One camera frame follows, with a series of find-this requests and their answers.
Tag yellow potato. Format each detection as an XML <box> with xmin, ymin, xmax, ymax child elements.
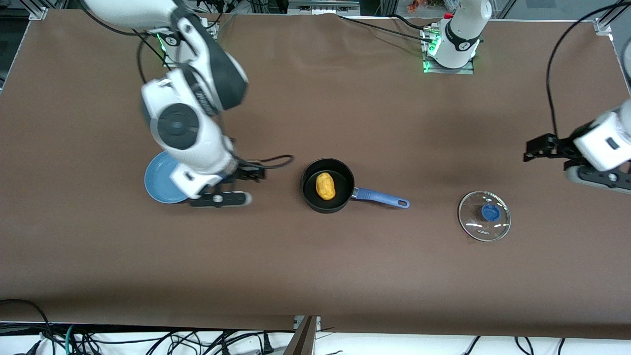
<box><xmin>315</xmin><ymin>172</ymin><xmax>337</xmax><ymax>201</ymax></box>

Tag glass lid with blue knob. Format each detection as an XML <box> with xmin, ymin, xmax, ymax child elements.
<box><xmin>458</xmin><ymin>190</ymin><xmax>512</xmax><ymax>242</ymax></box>

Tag light blue round plate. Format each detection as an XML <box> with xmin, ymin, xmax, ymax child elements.
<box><xmin>144</xmin><ymin>150</ymin><xmax>191</xmax><ymax>204</ymax></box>

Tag brown table cover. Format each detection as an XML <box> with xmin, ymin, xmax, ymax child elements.
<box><xmin>0</xmin><ymin>10</ymin><xmax>631</xmax><ymax>341</ymax></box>

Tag grey background device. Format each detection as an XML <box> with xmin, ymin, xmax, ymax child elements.
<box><xmin>287</xmin><ymin>0</ymin><xmax>361</xmax><ymax>15</ymax></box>

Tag colourful background object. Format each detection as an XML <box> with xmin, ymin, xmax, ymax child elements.
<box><xmin>406</xmin><ymin>0</ymin><xmax>447</xmax><ymax>13</ymax></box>

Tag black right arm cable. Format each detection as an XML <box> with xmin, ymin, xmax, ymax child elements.
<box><xmin>81</xmin><ymin>0</ymin><xmax>295</xmax><ymax>171</ymax></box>

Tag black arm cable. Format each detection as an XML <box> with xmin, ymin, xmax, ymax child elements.
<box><xmin>81</xmin><ymin>0</ymin><xmax>295</xmax><ymax>171</ymax></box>
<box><xmin>545</xmin><ymin>2</ymin><xmax>631</xmax><ymax>141</ymax></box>

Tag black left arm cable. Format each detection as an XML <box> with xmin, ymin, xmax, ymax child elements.
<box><xmin>545</xmin><ymin>2</ymin><xmax>631</xmax><ymax>141</ymax></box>

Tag black pot with blue handle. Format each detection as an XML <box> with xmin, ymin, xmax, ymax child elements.
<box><xmin>301</xmin><ymin>158</ymin><xmax>411</xmax><ymax>214</ymax></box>

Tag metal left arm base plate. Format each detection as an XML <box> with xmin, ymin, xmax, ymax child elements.
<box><xmin>422</xmin><ymin>27</ymin><xmax>475</xmax><ymax>75</ymax></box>

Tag aluminium frame post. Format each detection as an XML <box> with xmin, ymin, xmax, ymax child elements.
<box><xmin>283</xmin><ymin>316</ymin><xmax>321</xmax><ymax>355</ymax></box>

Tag black cable on table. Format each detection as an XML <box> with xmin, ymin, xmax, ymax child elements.
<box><xmin>338</xmin><ymin>15</ymin><xmax>427</xmax><ymax>42</ymax></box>
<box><xmin>392</xmin><ymin>13</ymin><xmax>435</xmax><ymax>32</ymax></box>

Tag black looped floor cable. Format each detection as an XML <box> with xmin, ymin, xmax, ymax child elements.
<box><xmin>0</xmin><ymin>299</ymin><xmax>53</xmax><ymax>355</ymax></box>

